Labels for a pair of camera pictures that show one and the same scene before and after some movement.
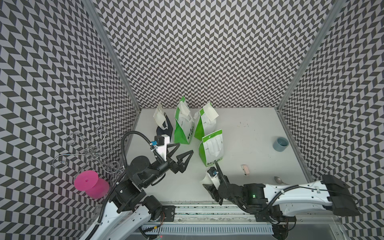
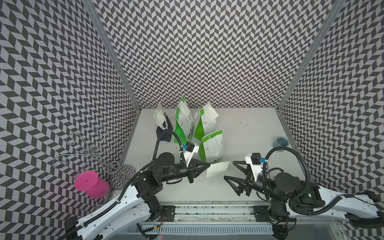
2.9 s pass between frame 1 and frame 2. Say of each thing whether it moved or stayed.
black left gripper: moved
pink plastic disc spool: stayed
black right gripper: moved
